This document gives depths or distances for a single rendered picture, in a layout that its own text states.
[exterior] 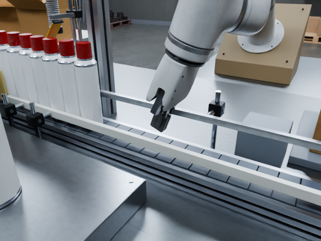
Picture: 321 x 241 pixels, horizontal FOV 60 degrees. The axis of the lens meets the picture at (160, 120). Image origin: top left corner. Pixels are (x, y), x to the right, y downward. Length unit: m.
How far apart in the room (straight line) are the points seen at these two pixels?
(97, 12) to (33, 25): 1.76
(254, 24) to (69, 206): 0.42
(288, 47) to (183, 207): 0.92
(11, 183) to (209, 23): 0.40
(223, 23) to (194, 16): 0.05
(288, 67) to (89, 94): 0.84
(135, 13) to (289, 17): 8.60
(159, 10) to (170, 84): 8.89
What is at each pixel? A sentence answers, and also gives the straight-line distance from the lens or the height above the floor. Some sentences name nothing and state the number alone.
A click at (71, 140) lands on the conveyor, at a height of 0.86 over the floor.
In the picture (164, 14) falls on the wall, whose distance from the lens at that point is 9.30.
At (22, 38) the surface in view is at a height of 1.08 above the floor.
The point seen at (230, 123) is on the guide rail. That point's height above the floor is 0.96.
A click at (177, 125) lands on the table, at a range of 0.81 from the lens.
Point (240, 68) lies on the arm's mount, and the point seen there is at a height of 0.87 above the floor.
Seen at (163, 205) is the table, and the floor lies 0.83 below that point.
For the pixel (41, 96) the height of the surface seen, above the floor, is 0.94.
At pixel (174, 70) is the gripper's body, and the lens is 0.47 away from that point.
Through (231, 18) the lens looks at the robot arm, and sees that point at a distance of 0.47.
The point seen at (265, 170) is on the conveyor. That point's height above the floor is 0.88.
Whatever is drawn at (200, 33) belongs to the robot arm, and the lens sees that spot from 0.45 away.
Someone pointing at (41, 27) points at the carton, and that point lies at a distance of 2.46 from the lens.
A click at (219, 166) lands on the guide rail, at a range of 0.51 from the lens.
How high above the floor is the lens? 1.20
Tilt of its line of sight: 26 degrees down
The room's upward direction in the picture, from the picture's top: straight up
